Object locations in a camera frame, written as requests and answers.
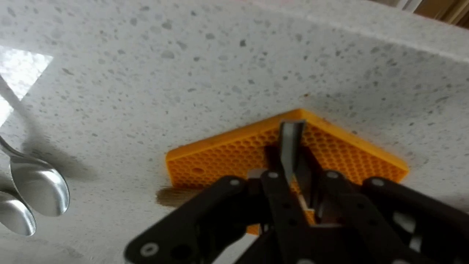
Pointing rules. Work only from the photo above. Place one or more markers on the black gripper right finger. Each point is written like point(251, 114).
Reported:
point(389, 217)

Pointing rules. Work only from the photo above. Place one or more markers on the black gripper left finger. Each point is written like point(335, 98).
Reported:
point(204, 226)

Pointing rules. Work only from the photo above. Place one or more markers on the orange lunch box lid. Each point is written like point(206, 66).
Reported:
point(241, 151)

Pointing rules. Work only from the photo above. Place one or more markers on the silver spoon on counter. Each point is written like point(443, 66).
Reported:
point(40, 183)
point(17, 216)

